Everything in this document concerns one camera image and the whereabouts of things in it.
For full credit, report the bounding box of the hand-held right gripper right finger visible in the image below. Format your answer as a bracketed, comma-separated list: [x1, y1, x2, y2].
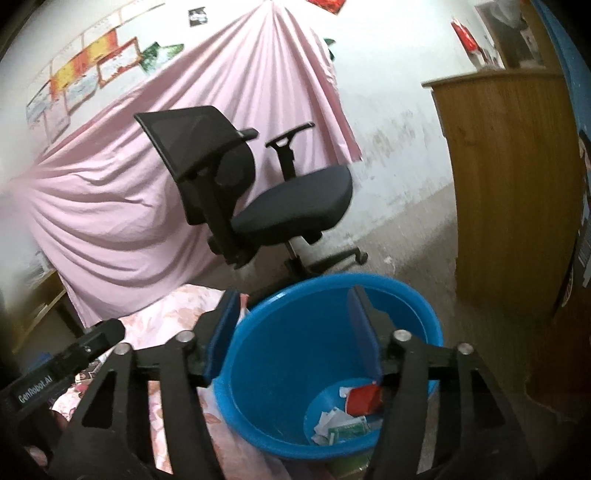
[346, 285, 539, 480]

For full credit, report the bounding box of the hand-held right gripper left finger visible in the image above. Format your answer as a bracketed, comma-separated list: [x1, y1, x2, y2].
[48, 288, 241, 480]

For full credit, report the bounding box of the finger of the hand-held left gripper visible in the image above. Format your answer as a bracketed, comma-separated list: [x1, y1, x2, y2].
[69, 318, 126, 365]

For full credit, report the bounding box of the red snack packet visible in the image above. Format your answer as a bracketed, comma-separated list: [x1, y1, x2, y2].
[345, 383, 384, 415]

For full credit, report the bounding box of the blue plastic bucket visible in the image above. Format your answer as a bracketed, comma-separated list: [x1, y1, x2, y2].
[212, 273, 445, 464]

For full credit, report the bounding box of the white paper wrapper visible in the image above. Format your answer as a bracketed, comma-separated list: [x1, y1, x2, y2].
[314, 406, 352, 446]

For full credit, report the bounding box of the green and white packet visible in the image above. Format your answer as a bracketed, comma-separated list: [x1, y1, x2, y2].
[325, 418, 370, 441]

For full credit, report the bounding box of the floral blanket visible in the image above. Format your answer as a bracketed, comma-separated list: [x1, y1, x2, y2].
[46, 282, 296, 480]

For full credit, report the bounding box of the wooden shelf unit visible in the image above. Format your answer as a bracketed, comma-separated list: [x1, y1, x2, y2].
[0, 270, 88, 370]

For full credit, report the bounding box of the pink hanging sheet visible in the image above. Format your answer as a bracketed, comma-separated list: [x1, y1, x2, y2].
[0, 0, 363, 326]

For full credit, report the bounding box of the black office chair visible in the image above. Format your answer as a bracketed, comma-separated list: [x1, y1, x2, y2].
[134, 105, 370, 280]

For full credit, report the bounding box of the wooden cabinet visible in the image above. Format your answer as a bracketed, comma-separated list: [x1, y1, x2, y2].
[421, 69, 583, 324]

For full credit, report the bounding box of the red hanging envelope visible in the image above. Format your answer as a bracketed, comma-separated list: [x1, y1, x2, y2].
[451, 18, 478, 54]

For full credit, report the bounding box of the group of wall certificates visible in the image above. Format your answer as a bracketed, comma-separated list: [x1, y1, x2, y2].
[25, 4, 167, 144]

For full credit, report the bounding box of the green wall photo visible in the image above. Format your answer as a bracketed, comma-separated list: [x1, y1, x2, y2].
[140, 41, 185, 75]

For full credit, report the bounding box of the wooden door frame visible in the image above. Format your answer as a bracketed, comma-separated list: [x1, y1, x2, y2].
[475, 0, 550, 70]

